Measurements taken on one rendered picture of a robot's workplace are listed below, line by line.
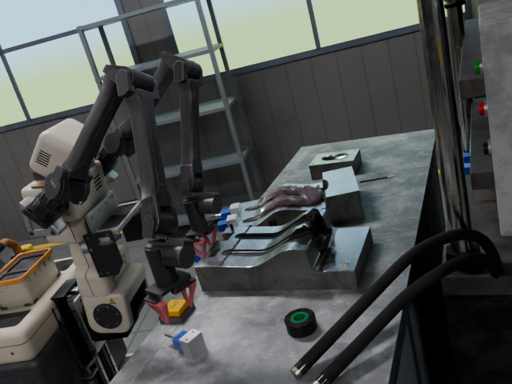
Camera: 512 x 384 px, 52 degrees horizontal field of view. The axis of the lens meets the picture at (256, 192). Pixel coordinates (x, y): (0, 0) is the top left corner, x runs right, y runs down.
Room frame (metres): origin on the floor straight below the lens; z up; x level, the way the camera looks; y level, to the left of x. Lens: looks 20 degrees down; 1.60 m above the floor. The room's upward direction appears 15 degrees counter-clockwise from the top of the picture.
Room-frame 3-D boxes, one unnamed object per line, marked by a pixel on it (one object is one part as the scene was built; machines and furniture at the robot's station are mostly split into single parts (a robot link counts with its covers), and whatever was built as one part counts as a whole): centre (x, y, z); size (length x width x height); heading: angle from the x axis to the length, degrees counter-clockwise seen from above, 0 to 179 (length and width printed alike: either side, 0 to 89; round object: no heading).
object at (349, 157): (2.20, -0.38, 0.83); 0.20 x 0.15 x 0.07; 64
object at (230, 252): (1.49, -0.03, 0.92); 0.35 x 0.16 x 0.09; 64
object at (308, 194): (1.83, -0.11, 0.90); 0.26 x 0.18 x 0.08; 81
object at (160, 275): (1.17, 0.27, 1.03); 0.10 x 0.07 x 0.07; 133
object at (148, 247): (1.17, 0.26, 1.10); 0.07 x 0.06 x 0.07; 51
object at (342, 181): (1.83, -0.12, 0.85); 0.50 x 0.26 x 0.11; 81
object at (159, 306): (1.15, 0.29, 0.96); 0.07 x 0.07 x 0.09; 43
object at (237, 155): (3.97, 0.42, 0.86); 0.89 x 0.38 x 1.72; 77
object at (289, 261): (1.47, -0.03, 0.87); 0.50 x 0.26 x 0.14; 64
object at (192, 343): (1.20, 0.29, 0.83); 0.13 x 0.05 x 0.05; 44
